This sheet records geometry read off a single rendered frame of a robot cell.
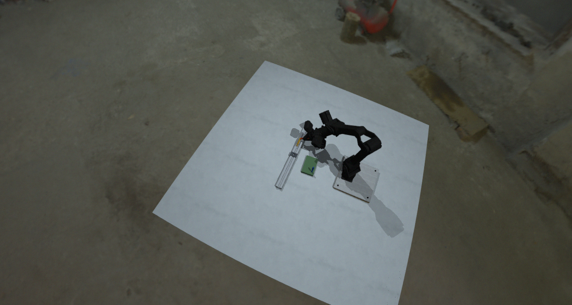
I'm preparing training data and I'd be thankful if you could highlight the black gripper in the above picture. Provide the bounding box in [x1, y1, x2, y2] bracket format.
[303, 120, 327, 149]

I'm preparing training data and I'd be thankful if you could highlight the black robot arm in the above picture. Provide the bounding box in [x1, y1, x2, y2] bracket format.
[311, 110, 382, 182]

